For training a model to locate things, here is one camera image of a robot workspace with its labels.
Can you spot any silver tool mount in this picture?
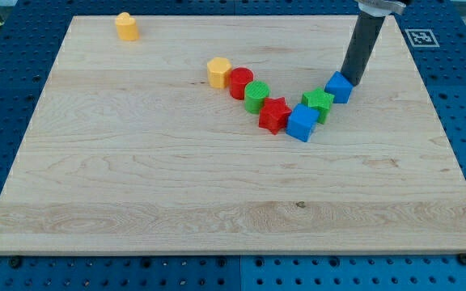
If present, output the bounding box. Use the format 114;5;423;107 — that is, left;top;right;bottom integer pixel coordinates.
356;0;407;17

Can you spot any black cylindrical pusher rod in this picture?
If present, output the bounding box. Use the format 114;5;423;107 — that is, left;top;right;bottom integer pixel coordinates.
341;11;385;86

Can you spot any blue triangle block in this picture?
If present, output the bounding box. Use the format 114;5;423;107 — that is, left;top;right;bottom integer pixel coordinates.
324;71;354;103

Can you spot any yellow heart block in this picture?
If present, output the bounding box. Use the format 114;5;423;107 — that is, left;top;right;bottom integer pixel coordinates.
115;12;139;41

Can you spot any white fiducial marker tag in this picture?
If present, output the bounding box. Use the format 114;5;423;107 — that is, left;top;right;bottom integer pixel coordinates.
405;28;439;48

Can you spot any green star block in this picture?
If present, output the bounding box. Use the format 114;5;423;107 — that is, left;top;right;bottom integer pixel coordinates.
301;87;335;124

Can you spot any blue cube block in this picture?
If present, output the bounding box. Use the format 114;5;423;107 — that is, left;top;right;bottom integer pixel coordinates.
286;103;320;142

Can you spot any green cylinder block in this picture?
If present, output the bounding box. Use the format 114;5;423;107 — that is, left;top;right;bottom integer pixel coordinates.
244;81;270;114

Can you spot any red star block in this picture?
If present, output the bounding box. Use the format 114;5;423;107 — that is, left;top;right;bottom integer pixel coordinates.
258;97;292;135

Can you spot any red cylinder block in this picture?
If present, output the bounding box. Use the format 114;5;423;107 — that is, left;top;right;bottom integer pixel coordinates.
229;67;254;100

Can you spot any yellow hexagon block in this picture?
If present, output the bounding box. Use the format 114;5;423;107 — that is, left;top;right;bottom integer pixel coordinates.
206;57;232;89

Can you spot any black board stop bolt right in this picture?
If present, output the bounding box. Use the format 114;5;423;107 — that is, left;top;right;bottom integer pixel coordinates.
456;253;466;266

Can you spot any black board stop bolt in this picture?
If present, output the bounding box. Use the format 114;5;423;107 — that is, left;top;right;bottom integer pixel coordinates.
456;253;466;266
7;255;23;269

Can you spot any wooden board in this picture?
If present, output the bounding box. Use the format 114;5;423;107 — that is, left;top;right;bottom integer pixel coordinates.
0;15;466;255

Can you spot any black board stop bolt left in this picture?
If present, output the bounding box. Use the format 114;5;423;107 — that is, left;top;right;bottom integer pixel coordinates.
7;255;23;269

